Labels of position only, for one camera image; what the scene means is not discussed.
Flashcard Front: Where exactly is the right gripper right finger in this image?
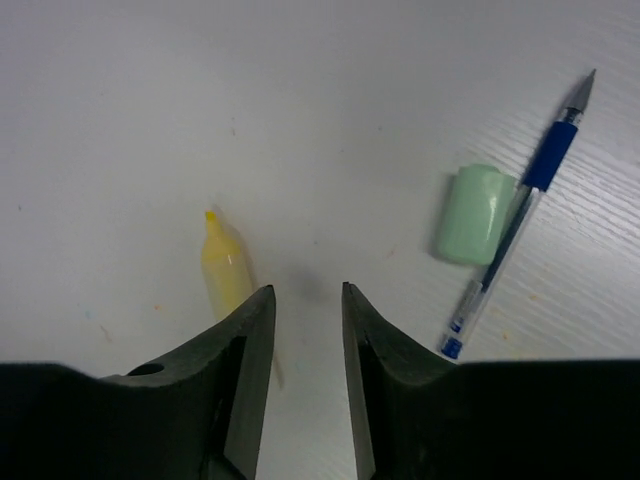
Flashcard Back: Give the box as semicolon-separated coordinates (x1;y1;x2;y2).
342;283;639;479

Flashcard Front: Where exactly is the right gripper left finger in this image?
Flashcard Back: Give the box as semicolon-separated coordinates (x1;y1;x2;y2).
1;286;276;479

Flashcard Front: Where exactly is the blue pen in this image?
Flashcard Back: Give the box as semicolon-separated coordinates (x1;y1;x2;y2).
438;69;597;360

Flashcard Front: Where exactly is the yellow white glue stick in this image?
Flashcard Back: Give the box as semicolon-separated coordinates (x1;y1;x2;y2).
200;210;257;322

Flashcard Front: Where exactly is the green eraser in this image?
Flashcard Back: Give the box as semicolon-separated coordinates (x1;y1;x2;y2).
435;164;516;266

